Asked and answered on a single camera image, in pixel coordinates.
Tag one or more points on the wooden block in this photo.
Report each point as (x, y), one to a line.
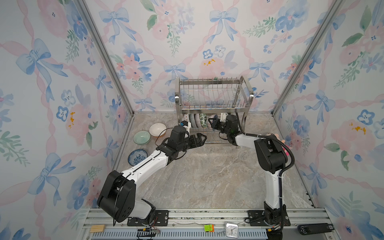
(97, 228)

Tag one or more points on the blue mesh pattern bowl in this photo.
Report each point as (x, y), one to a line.
(210, 120)

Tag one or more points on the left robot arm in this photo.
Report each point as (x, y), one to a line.
(118, 195)

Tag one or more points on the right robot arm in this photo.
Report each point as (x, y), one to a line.
(274, 158)

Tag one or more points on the pink purple glass bowl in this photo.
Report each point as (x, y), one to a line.
(197, 120)

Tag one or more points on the white orange bowl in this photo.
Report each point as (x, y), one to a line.
(157, 130)

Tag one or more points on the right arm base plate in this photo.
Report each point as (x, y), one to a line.
(257, 218)

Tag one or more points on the small silver alarm clock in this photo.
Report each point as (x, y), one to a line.
(231, 230)

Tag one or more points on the plush doll pink shirt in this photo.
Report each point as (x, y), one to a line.
(285, 144)

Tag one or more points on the green white patterned bowl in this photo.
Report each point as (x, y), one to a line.
(186, 117)

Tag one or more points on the stainless steel dish rack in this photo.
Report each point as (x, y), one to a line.
(213, 97)

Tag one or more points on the black connector with wires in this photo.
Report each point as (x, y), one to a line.
(147, 234)

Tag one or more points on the pale green bowl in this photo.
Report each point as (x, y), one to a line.
(142, 137)

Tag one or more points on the dark blue flower bowl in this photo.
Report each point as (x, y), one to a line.
(192, 120)

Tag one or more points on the green orange small block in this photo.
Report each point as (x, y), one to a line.
(209, 228)

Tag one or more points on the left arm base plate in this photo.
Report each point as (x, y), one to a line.
(161, 218)

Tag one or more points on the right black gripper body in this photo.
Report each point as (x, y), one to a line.
(224, 130)

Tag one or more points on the green leaf pattern bowl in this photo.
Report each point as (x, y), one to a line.
(203, 120)

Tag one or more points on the black stapler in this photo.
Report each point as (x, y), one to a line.
(312, 229)

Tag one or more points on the blue white patterned bowl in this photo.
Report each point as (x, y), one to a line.
(137, 156)

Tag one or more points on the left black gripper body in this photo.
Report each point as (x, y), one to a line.
(188, 144)

